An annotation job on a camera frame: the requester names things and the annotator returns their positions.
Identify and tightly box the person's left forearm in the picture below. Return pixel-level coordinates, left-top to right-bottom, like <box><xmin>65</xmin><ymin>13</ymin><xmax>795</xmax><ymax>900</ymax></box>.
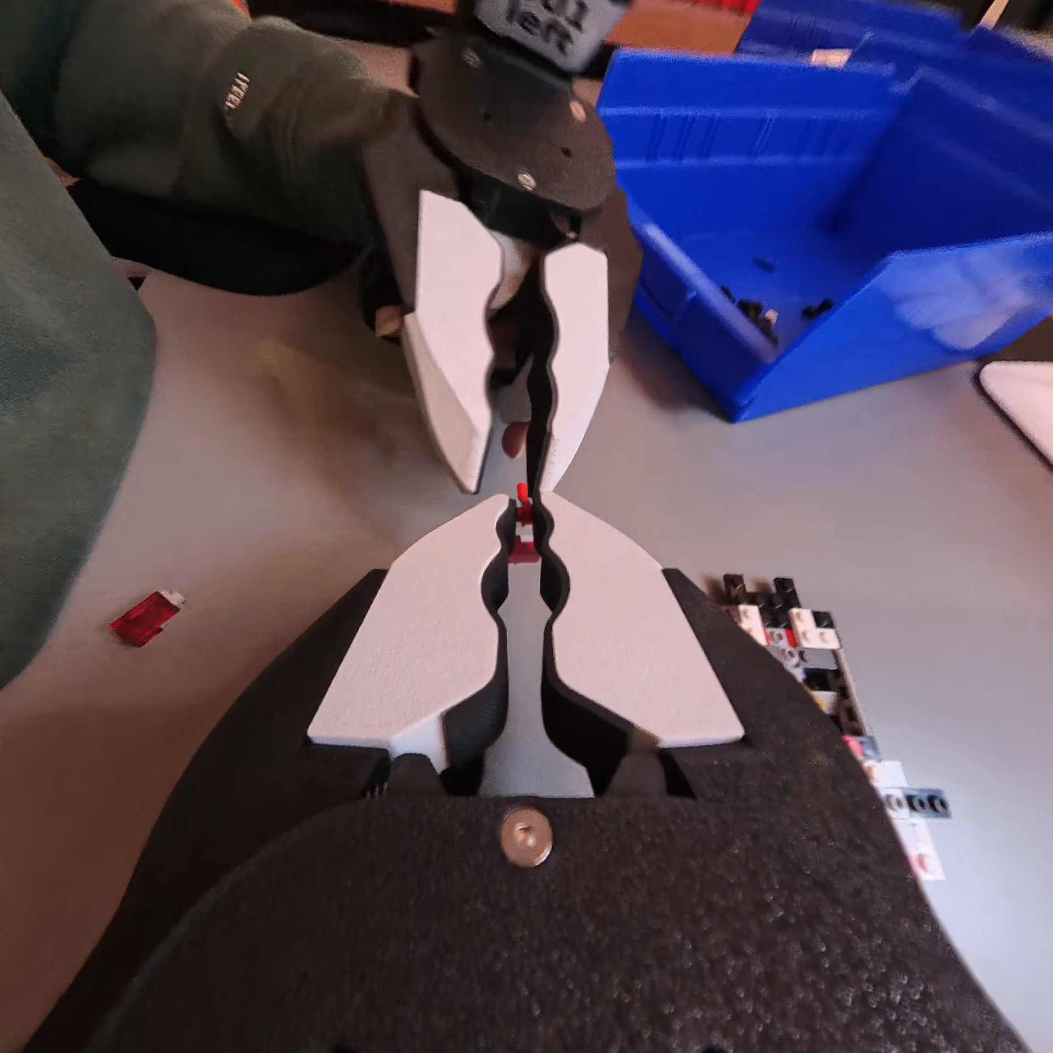
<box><xmin>33</xmin><ymin>1</ymin><xmax>412</xmax><ymax>248</ymax></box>

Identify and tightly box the small red brick assembly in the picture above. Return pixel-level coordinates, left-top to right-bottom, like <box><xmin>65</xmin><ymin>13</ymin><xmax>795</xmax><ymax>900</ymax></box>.
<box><xmin>507</xmin><ymin>478</ymin><xmax>544</xmax><ymax>565</ymax></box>

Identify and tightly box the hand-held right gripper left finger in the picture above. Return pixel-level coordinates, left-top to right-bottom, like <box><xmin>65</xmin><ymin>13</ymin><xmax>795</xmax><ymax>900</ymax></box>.
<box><xmin>308</xmin><ymin>494</ymin><xmax>514</xmax><ymax>774</ymax></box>

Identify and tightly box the wooden background table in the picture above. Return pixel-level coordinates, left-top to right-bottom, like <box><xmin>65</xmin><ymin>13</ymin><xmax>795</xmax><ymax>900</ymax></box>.
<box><xmin>609</xmin><ymin>1</ymin><xmax>766</xmax><ymax>54</ymax></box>

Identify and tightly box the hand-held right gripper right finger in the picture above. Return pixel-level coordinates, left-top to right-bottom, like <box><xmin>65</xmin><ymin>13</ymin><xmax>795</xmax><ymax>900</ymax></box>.
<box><xmin>535</xmin><ymin>491</ymin><xmax>745</xmax><ymax>791</ymax></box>

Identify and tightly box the brick car model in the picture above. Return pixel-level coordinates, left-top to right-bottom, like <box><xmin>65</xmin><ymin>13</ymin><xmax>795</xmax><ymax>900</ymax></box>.
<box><xmin>716</xmin><ymin>573</ymin><xmax>952</xmax><ymax>881</ymax></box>

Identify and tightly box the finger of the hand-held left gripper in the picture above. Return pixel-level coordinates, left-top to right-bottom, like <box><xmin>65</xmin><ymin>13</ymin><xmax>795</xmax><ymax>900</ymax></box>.
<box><xmin>524</xmin><ymin>242</ymin><xmax>615</xmax><ymax>495</ymax></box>
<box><xmin>404</xmin><ymin>190</ymin><xmax>536</xmax><ymax>495</ymax></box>

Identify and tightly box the translucent red brick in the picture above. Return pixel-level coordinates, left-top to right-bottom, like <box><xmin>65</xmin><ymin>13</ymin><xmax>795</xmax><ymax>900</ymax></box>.
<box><xmin>111</xmin><ymin>590</ymin><xmax>185</xmax><ymax>646</ymax></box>

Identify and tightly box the white book stand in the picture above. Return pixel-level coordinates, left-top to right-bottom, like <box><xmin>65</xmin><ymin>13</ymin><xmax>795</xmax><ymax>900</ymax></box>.
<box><xmin>980</xmin><ymin>359</ymin><xmax>1053</xmax><ymax>470</ymax></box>

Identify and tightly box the large blue plastic bin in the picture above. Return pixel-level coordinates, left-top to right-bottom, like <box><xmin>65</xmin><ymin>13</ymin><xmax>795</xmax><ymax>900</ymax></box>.
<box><xmin>596</xmin><ymin>47</ymin><xmax>1053</xmax><ymax>424</ymax></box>

